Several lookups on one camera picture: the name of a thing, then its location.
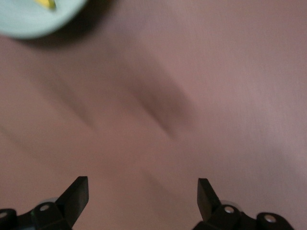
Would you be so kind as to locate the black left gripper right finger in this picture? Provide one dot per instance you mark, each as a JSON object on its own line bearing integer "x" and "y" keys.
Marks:
{"x": 208, "y": 208}

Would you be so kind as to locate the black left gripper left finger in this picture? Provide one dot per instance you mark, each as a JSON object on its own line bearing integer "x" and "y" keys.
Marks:
{"x": 69, "y": 206}

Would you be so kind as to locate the yellow foam letter H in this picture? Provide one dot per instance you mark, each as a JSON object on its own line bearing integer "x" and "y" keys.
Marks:
{"x": 46, "y": 3}

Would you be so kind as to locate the green plate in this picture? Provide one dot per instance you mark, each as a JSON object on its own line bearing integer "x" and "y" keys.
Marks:
{"x": 24, "y": 19}

